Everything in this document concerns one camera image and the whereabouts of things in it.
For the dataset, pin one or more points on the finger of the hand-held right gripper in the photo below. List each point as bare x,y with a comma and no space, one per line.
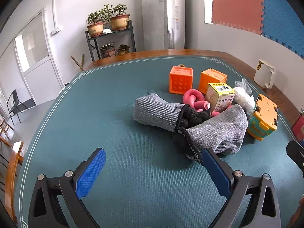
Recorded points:
295,153

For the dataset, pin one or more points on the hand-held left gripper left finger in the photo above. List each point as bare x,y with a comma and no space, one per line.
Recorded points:
92,171

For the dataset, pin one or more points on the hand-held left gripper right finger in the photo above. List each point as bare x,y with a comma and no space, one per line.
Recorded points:
216,171

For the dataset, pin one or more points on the red box container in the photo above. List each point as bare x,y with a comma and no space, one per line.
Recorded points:
298,129

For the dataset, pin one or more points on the small yellow-green medicine box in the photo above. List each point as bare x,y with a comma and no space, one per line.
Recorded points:
219,98

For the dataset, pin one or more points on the dark orange embossed cube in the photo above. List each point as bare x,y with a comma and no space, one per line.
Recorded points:
180,82

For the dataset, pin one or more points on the grey knit glove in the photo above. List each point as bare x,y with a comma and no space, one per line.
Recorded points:
156,110
220,130

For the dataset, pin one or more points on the yellow toy bus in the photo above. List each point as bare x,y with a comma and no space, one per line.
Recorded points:
263,116

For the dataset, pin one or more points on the green table mat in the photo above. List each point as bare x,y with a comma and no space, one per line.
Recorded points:
95,118

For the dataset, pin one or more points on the white plastic bag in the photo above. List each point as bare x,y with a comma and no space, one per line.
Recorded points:
244,99

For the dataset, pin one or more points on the pink foam hair roller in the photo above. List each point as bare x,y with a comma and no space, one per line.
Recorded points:
192,97

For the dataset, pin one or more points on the wooden chair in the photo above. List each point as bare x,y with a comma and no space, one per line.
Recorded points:
14,161

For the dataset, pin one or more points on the white mug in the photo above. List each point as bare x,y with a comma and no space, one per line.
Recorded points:
262,73

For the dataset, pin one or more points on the light orange embossed cube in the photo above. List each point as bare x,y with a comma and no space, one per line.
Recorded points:
210,82

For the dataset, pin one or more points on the black chair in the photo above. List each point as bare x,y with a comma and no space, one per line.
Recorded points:
14,102

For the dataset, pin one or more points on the wooden sticks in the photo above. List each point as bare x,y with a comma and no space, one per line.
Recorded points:
77,63

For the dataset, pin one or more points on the dark patterned plant pot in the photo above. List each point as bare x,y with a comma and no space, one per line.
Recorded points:
108,51

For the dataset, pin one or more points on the white glass door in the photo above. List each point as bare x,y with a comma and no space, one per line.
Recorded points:
38,59

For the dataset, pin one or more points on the small brown potted plant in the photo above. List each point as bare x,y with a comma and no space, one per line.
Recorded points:
123,49

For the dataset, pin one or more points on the black metal plant shelf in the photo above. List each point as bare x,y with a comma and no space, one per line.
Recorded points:
91,42

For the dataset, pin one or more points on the blue foam mat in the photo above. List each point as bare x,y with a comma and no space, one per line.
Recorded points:
282,16

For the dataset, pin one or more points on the white ornament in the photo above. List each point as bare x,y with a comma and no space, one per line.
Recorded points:
107,31

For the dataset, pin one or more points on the potted plant in large tan pot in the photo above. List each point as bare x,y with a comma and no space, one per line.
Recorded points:
120,21

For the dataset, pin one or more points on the potted plant in grey pot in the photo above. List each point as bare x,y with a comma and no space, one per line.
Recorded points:
106,14

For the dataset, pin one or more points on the red foam mat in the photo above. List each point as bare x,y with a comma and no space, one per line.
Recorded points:
237,2

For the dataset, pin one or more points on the white standing air conditioner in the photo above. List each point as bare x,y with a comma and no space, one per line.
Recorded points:
161,16

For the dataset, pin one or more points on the white wall socket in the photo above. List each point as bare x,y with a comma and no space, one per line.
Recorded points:
56,30

